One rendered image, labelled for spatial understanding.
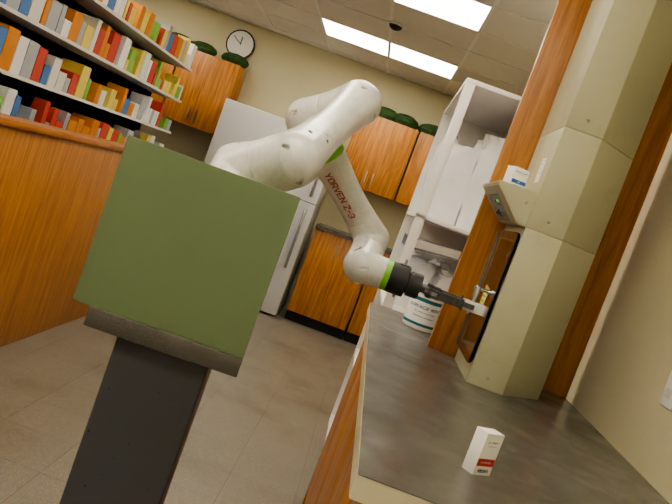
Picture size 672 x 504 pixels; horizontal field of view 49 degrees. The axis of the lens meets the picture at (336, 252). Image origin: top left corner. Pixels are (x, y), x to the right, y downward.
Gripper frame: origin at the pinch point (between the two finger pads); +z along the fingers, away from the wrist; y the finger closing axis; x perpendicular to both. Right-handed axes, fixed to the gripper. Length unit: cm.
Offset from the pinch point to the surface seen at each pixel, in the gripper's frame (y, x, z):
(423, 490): -106, 19, -15
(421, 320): 62, 17, -6
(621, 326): 17, -9, 48
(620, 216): 32, -42, 39
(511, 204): -5.1, -31.3, -1.3
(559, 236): -5.1, -27.6, 14.4
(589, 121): -5, -60, 10
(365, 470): -107, 19, -24
